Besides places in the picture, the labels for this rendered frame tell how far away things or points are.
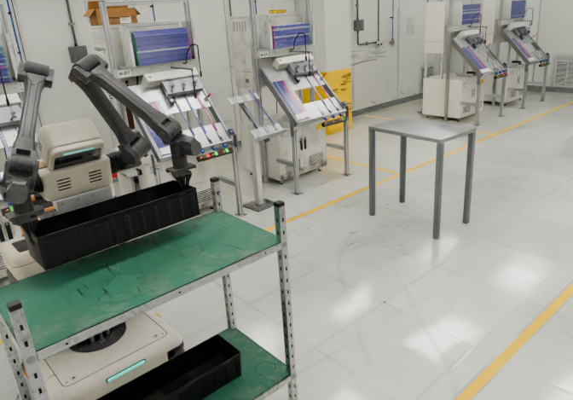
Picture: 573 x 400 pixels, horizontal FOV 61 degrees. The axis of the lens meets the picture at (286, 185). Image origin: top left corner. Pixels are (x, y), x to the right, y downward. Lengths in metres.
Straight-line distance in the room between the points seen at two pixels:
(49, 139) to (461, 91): 6.45
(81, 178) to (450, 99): 6.38
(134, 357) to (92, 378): 0.19
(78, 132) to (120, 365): 1.08
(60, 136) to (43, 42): 3.58
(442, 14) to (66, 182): 6.46
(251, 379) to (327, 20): 5.55
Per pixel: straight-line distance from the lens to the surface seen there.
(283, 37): 5.09
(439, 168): 3.73
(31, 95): 1.82
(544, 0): 10.45
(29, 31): 5.53
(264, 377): 2.11
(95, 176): 2.13
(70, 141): 2.02
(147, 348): 2.51
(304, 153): 5.24
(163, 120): 1.85
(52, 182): 2.07
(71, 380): 2.47
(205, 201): 4.57
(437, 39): 7.80
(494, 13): 9.00
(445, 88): 7.75
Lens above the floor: 1.74
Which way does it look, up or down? 20 degrees down
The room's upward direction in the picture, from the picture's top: 4 degrees counter-clockwise
